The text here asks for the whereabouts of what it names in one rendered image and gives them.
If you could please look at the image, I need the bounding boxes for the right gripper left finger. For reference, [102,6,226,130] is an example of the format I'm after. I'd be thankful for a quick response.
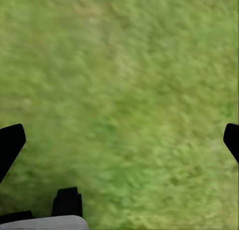
[0,123,26,183]

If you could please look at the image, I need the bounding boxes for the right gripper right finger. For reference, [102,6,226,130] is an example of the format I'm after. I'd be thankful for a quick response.
[223,123,239,163]

